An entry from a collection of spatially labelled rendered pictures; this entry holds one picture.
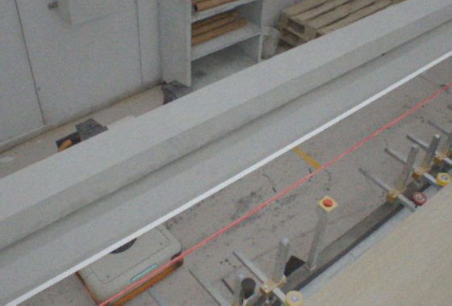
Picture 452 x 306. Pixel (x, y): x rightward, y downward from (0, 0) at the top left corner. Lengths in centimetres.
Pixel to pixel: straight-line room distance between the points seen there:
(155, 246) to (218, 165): 250
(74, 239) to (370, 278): 197
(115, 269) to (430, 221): 185
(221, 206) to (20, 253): 322
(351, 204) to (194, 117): 335
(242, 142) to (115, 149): 24
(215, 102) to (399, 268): 196
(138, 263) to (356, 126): 246
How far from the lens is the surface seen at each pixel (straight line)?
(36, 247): 76
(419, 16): 119
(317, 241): 256
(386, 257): 268
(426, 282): 267
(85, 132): 208
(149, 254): 330
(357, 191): 420
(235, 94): 84
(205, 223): 380
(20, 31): 410
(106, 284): 321
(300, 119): 96
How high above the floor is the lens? 297
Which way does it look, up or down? 42 degrees down
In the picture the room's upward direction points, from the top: 4 degrees clockwise
